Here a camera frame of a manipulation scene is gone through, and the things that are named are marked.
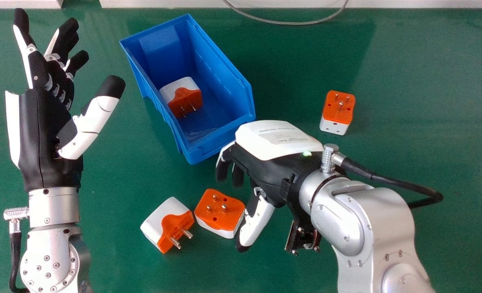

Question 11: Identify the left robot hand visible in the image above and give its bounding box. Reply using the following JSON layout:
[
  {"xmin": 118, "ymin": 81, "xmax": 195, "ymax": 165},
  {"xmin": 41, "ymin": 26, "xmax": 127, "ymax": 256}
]
[{"xmin": 4, "ymin": 8, "xmax": 126, "ymax": 192}]

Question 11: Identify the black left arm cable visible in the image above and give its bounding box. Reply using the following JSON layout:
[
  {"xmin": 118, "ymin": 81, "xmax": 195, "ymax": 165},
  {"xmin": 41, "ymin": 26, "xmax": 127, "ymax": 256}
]
[{"xmin": 9, "ymin": 220, "xmax": 30, "ymax": 293}]

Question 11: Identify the blue plastic bin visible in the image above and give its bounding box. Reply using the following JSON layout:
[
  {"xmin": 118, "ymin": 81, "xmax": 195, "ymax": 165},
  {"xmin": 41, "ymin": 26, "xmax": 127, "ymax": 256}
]
[{"xmin": 120, "ymin": 14, "xmax": 256, "ymax": 165}]

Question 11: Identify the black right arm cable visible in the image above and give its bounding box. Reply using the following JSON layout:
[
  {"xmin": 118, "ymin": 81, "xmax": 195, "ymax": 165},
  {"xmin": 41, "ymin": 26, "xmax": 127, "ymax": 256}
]
[{"xmin": 338, "ymin": 157, "xmax": 444, "ymax": 210}]

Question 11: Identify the grey cable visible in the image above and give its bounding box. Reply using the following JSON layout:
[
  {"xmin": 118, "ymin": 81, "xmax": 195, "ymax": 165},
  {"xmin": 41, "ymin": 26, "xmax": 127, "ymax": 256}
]
[{"xmin": 223, "ymin": 0, "xmax": 349, "ymax": 26}]

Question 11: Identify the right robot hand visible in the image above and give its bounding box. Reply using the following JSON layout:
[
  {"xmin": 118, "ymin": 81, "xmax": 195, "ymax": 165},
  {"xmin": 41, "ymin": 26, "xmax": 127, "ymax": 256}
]
[{"xmin": 215, "ymin": 120, "xmax": 326, "ymax": 253}]

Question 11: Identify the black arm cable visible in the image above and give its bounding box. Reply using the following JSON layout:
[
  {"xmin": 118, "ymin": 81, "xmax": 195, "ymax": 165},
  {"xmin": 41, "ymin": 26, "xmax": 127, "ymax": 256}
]
[
  {"xmin": 9, "ymin": 220, "xmax": 30, "ymax": 293},
  {"xmin": 338, "ymin": 157, "xmax": 444, "ymax": 210}
]

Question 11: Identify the white-and-orange plug adapter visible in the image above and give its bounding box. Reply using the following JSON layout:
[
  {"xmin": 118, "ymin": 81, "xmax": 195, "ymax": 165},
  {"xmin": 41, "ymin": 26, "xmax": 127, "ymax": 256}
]
[
  {"xmin": 140, "ymin": 197, "xmax": 195, "ymax": 254},
  {"xmin": 320, "ymin": 90, "xmax": 356, "ymax": 136},
  {"xmin": 194, "ymin": 188, "xmax": 246, "ymax": 239},
  {"xmin": 159, "ymin": 77, "xmax": 203, "ymax": 119}
]

